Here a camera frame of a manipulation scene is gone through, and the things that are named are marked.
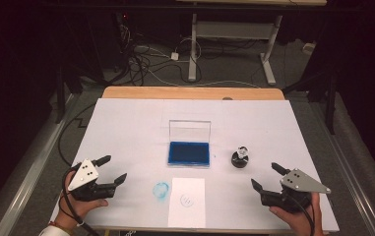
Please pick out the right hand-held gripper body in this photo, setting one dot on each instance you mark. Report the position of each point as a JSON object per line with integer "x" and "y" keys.
{"x": 298, "y": 182}

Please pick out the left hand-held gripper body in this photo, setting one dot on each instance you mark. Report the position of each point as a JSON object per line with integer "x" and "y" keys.
{"x": 83, "y": 177}

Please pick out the black round stamp cap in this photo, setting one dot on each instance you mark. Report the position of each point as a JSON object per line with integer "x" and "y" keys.
{"x": 239, "y": 162}

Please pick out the small white paper sheet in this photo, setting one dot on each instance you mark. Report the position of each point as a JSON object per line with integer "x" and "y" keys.
{"x": 195, "y": 216}

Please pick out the blue ink pad clear lid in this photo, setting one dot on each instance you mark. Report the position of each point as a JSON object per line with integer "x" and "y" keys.
{"x": 188, "y": 154}

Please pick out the person's left hand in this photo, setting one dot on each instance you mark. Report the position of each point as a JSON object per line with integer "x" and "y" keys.
{"x": 73, "y": 211}

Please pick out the person's right hand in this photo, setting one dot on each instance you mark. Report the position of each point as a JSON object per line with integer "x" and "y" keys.
{"x": 298, "y": 223}

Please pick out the large white board sheet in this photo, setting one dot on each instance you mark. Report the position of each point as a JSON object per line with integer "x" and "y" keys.
{"x": 126, "y": 131}

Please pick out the clear plastic cap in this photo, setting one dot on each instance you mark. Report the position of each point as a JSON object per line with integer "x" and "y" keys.
{"x": 160, "y": 190}

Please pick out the black metal stand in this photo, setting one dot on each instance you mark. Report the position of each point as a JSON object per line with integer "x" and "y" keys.
{"x": 331, "y": 101}

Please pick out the white power adapter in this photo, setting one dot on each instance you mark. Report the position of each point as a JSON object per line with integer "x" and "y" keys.
{"x": 174, "y": 56}

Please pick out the grey metal floor rail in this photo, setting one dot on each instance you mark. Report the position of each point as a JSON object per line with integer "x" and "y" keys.
{"x": 27, "y": 183}
{"x": 349, "y": 170}

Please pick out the white metal desk frame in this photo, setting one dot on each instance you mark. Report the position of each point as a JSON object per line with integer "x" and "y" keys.
{"x": 231, "y": 30}

